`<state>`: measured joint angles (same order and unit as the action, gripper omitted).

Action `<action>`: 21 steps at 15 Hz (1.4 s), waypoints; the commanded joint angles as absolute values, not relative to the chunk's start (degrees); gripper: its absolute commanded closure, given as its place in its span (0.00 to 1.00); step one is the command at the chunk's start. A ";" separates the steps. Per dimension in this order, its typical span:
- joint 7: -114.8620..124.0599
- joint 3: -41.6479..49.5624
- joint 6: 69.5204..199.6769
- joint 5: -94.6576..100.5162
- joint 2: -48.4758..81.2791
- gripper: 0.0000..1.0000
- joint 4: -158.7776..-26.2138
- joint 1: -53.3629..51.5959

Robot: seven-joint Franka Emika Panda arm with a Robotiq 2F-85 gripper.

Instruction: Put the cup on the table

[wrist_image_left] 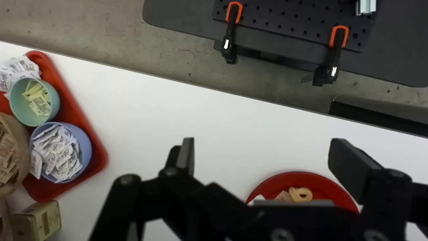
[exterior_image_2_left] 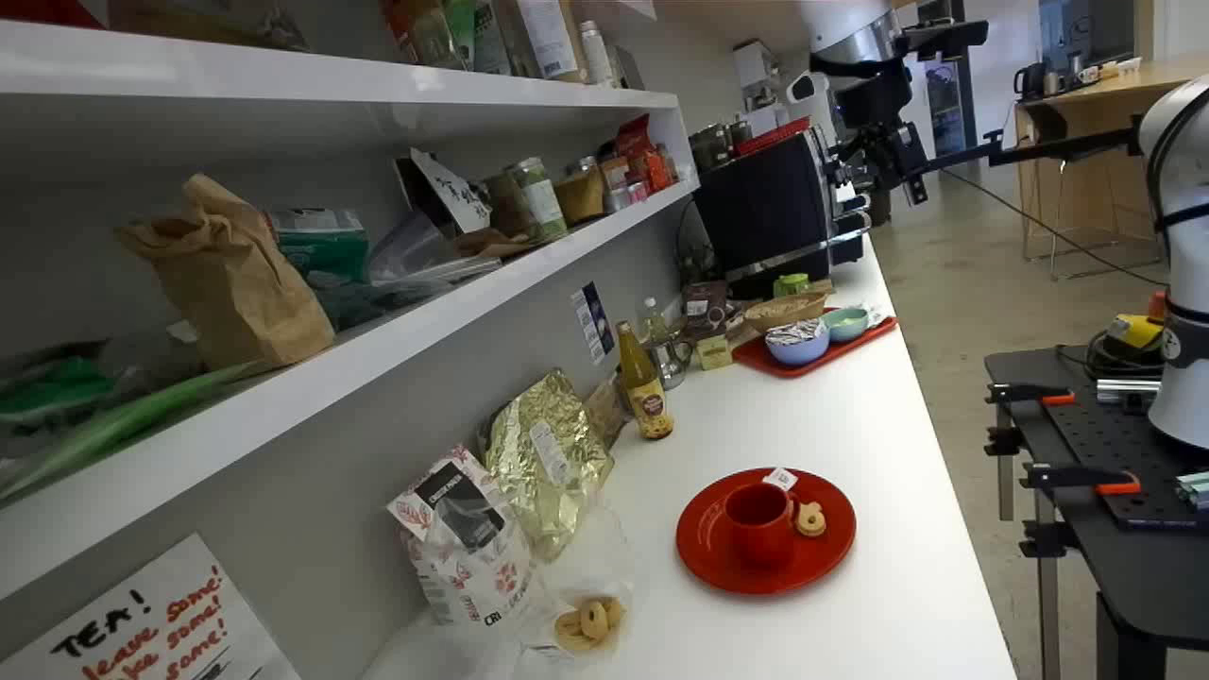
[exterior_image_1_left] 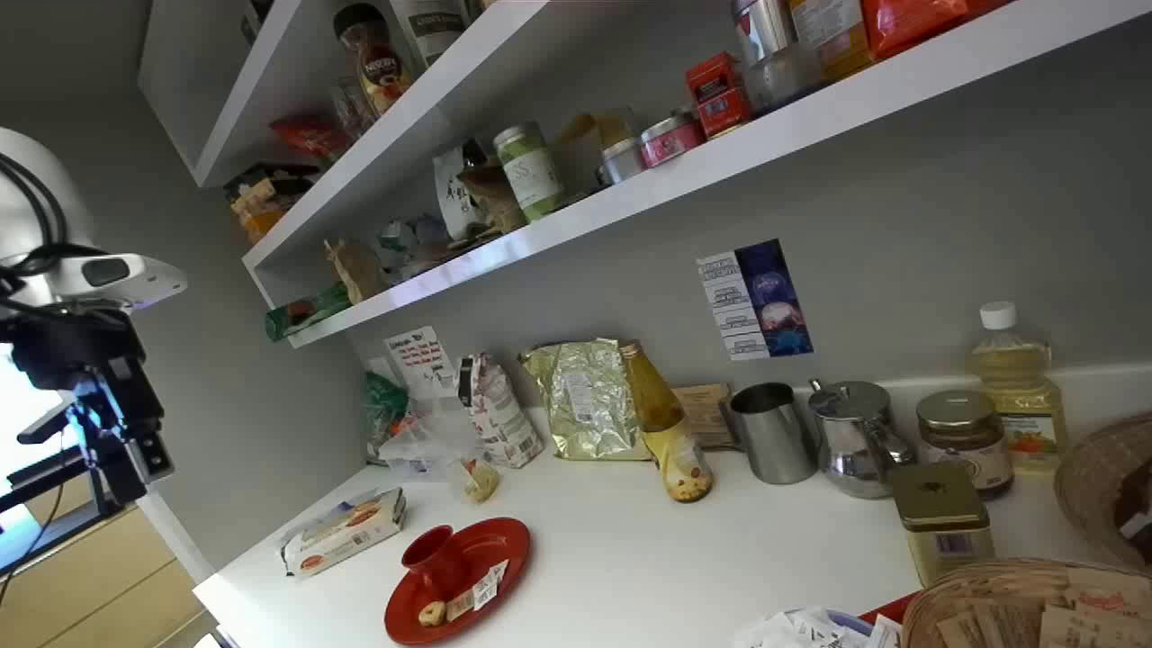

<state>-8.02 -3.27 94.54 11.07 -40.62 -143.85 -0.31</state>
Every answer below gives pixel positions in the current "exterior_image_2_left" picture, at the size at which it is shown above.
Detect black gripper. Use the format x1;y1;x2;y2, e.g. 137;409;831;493
811;49;934;208

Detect dark kettle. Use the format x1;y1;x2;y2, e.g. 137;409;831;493
1009;62;1066;107

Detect light green bowl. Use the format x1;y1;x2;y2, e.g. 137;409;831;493
822;304;875;343

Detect black coffee machine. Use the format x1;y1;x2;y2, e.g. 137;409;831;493
692;119;875;304

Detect red serving tray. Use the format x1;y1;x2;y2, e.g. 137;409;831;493
734;312;900;382

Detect blue and white bowl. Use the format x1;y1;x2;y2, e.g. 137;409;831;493
760;317;833;372

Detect dark small box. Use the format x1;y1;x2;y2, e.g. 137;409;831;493
675;280;735;340

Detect yellow small box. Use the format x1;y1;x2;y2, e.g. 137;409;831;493
689;333;735;373

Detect yellow and black tool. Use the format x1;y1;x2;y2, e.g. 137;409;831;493
1084;310;1172;382

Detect red snack packages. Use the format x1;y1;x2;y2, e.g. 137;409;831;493
608;113;679;199

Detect small clear bottle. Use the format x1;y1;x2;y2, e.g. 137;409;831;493
634;296;672;353

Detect glass jar with amber contents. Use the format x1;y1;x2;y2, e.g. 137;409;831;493
551;164;612;232

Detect small white bottle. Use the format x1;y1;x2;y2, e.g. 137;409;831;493
573;17;623;90

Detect glass bottle with yellow label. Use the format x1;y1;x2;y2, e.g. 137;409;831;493
614;323;679;446

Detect small black card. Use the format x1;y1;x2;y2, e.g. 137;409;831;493
573;280;618;362

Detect round cookie on plate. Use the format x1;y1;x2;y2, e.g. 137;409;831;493
791;500;831;544

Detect glass jar with white label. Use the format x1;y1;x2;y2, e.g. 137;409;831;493
485;156;572;244

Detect white tall bottle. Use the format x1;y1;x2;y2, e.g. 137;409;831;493
510;0;584;83

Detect red round plate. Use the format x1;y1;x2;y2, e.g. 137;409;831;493
672;465;862;602

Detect black workbench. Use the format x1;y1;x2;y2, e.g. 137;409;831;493
983;343;1209;680

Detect gold foil bag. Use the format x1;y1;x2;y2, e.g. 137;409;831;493
485;372;618;568

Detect white and black carton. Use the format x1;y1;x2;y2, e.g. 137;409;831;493
391;149;496;238

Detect green and orange package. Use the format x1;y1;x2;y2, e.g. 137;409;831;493
379;0;510;74

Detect cookie in clear plastic bag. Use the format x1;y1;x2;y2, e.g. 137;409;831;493
522;571;634;663

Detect white printed coffee bag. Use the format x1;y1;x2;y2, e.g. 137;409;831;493
383;446;540;632

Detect green packet behind paper bag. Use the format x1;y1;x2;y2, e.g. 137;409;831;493
269;205;379;290

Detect brown paper bag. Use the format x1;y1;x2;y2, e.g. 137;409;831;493
118;169;341;373

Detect green flat packets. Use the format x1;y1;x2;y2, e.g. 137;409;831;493
0;335;271;510

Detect white handwritten tea sign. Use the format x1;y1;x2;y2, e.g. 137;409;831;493
0;533;302;680

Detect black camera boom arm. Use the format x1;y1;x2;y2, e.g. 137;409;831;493
923;125;1143;183

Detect black clamp with orange handle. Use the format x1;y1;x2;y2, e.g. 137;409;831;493
1020;460;1143;506
983;382;1084;416

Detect white wall shelf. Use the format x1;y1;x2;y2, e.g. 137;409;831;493
0;17;701;610

